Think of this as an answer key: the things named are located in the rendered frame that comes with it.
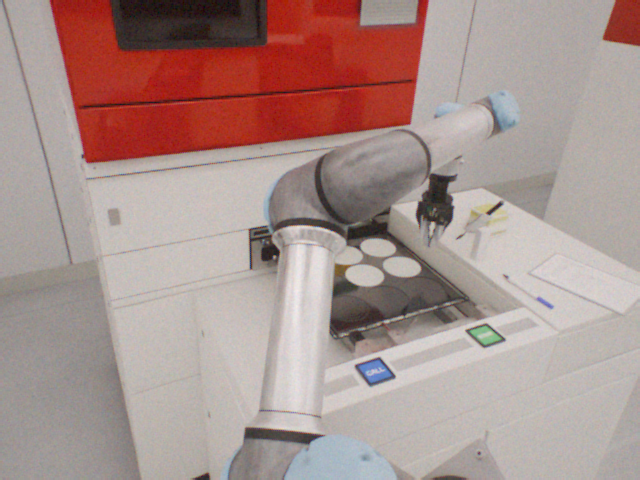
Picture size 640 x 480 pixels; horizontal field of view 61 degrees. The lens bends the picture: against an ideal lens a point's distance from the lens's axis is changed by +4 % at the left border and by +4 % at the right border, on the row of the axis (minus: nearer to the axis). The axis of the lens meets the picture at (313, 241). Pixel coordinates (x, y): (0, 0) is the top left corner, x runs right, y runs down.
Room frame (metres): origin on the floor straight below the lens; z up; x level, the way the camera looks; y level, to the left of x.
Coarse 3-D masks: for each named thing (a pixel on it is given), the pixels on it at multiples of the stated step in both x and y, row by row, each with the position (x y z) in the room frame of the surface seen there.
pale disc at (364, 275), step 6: (348, 270) 1.15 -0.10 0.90; (354, 270) 1.15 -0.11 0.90; (360, 270) 1.15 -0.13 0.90; (366, 270) 1.16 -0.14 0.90; (372, 270) 1.16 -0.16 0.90; (378, 270) 1.16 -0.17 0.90; (348, 276) 1.12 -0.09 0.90; (354, 276) 1.12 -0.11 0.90; (360, 276) 1.13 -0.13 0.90; (366, 276) 1.13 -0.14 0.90; (372, 276) 1.13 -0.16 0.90; (378, 276) 1.13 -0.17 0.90; (354, 282) 1.10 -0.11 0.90; (360, 282) 1.10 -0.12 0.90; (366, 282) 1.10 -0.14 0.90; (372, 282) 1.10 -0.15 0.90; (378, 282) 1.10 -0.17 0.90
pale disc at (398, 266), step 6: (390, 258) 1.22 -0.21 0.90; (396, 258) 1.22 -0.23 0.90; (402, 258) 1.22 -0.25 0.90; (384, 264) 1.19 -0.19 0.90; (390, 264) 1.19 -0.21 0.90; (396, 264) 1.19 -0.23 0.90; (402, 264) 1.19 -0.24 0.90; (408, 264) 1.19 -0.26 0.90; (414, 264) 1.19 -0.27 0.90; (390, 270) 1.16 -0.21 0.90; (396, 270) 1.16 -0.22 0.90; (402, 270) 1.16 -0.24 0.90; (408, 270) 1.16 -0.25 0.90; (414, 270) 1.16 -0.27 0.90; (402, 276) 1.13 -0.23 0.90; (408, 276) 1.14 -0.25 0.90
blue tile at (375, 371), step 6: (378, 360) 0.75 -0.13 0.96; (360, 366) 0.73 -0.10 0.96; (366, 366) 0.73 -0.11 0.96; (372, 366) 0.73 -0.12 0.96; (378, 366) 0.73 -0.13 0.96; (366, 372) 0.71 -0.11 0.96; (372, 372) 0.72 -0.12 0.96; (378, 372) 0.72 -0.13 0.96; (384, 372) 0.72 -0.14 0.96; (372, 378) 0.70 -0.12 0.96; (378, 378) 0.70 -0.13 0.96; (384, 378) 0.70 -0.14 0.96
